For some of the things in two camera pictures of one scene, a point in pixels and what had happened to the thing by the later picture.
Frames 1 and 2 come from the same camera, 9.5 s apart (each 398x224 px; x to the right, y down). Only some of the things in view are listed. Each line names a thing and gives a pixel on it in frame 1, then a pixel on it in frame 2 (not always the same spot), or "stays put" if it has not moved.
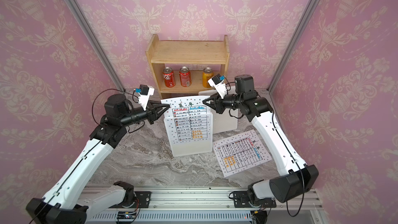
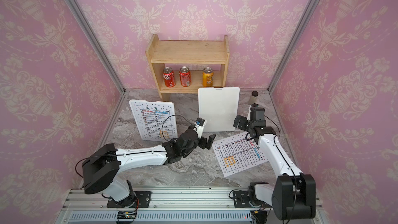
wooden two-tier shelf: (159, 53) stays put
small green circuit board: (126, 214) stays put
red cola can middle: (185, 77) stays put
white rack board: (223, 122) stays put
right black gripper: (216, 99) → (242, 125)
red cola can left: (169, 77) stays put
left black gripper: (152, 111) → (204, 144)
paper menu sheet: (188, 119) → (156, 121)
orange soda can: (208, 73) stays put
